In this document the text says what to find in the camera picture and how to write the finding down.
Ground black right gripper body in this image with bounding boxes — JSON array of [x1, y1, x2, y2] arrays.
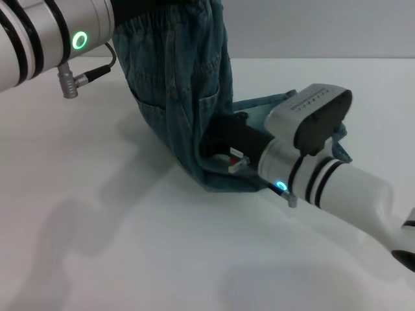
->
[[200, 111, 274, 170]]

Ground blue denim shorts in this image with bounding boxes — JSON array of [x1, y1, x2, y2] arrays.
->
[[112, 0, 354, 194]]

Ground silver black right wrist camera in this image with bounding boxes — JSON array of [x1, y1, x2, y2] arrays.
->
[[263, 83, 353, 157]]

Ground right arm cable with connector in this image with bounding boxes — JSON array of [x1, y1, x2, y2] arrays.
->
[[237, 156, 299, 209]]

